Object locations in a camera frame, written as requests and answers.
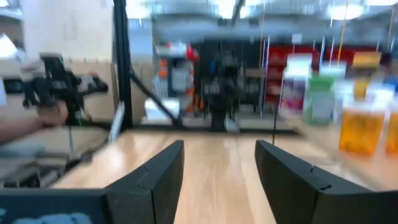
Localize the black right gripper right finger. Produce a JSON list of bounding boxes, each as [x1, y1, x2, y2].
[[254, 139, 398, 224]]

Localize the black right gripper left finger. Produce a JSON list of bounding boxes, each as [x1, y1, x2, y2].
[[104, 139, 185, 224]]

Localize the green caffeine bottle green cap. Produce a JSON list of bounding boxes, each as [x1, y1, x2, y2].
[[302, 75, 337, 126]]

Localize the person's forearm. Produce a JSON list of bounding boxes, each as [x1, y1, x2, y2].
[[0, 117, 43, 144]]

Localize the silver aluminium profile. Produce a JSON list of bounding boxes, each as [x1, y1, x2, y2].
[[108, 101, 126, 144]]

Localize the white plastic bucket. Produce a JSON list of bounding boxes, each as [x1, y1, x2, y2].
[[144, 98, 181, 123]]

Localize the beige cardboard partition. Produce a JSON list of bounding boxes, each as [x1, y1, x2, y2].
[[0, 58, 155, 127]]

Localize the storage cart with boxes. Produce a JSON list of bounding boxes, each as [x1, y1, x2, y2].
[[153, 42, 205, 116]]

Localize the person's hand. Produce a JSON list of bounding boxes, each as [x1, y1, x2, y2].
[[36, 101, 70, 129]]

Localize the white cap bottle green label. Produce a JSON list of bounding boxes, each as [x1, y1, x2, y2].
[[319, 61, 348, 79]]

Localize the grey padded seat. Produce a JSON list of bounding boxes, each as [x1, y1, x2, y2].
[[0, 142, 47, 158]]

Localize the red storage bin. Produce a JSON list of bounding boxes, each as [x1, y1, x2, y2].
[[267, 45, 320, 74]]

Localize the metal storage rack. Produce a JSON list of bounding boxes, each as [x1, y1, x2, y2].
[[259, 35, 398, 114]]

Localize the white board panel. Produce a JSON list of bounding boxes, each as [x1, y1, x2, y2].
[[21, 0, 115, 62]]

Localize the yellow hanging cable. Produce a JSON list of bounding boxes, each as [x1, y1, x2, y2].
[[336, 6, 348, 65]]

